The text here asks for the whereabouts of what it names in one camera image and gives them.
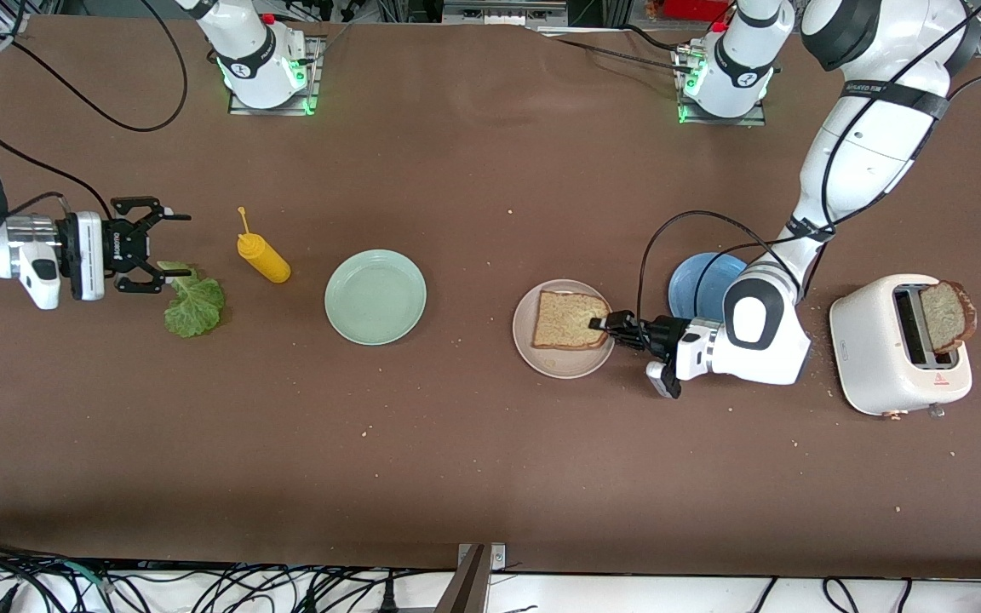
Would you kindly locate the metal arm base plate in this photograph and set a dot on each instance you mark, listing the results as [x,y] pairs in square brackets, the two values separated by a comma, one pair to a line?
[720,122]
[269,111]

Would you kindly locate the brown bread slice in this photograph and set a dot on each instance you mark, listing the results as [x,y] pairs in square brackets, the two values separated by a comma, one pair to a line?
[567,322]
[946,317]

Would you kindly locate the beige plate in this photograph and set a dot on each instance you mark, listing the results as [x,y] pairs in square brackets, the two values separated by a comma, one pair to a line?
[559,363]

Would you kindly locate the light green plate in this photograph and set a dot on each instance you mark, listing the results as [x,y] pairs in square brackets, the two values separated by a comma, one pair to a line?
[375,298]

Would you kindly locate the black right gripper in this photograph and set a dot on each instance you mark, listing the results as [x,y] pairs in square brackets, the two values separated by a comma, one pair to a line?
[114,245]

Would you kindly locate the white toaster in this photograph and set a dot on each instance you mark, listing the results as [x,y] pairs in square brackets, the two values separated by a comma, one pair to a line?
[869,349]

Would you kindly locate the grey metal equipment box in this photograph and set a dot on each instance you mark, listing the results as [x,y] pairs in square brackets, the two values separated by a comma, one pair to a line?
[503,10]

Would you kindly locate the blue plate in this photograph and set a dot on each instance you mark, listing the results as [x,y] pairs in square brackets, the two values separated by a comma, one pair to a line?
[680,294]

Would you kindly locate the yellow squeeze bottle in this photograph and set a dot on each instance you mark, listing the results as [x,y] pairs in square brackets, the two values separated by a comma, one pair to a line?
[265,260]

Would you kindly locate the green lettuce leaf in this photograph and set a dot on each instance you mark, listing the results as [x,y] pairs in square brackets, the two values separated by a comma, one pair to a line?
[197,311]

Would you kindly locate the silver table edge bracket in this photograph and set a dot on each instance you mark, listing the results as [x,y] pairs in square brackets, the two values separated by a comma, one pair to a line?
[499,558]

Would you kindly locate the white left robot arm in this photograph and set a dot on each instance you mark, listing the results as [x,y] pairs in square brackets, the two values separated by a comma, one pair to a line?
[865,162]

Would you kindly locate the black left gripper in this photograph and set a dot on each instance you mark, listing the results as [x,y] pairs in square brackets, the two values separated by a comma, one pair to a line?
[659,333]

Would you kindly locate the dark grey metal post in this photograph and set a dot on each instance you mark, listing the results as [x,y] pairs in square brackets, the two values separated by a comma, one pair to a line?
[467,587]

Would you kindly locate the red box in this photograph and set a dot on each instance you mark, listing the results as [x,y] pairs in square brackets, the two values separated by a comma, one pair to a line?
[695,8]

